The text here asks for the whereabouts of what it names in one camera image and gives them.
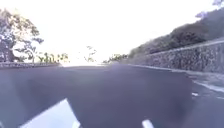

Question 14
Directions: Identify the bush-covered slope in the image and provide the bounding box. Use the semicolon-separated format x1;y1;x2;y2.
128;6;224;58

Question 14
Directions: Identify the low stone wall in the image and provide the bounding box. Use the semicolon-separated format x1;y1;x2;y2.
0;61;63;70

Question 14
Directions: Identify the row of small palms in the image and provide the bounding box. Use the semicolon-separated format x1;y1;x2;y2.
35;51;70;64

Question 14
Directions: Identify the dark grey asphalt road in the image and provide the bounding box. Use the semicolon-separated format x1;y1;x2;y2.
0;63;224;128

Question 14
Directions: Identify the large leafy tree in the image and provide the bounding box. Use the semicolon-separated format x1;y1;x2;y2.
0;8;45;64

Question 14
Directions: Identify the grey stone retaining wall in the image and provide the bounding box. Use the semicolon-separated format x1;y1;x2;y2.
128;39;224;75

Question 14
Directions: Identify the small thin tree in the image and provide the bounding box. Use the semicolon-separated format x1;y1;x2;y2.
83;45;98;63

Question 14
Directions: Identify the robot's own part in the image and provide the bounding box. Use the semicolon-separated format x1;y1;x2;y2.
71;119;82;128
141;118;155;128

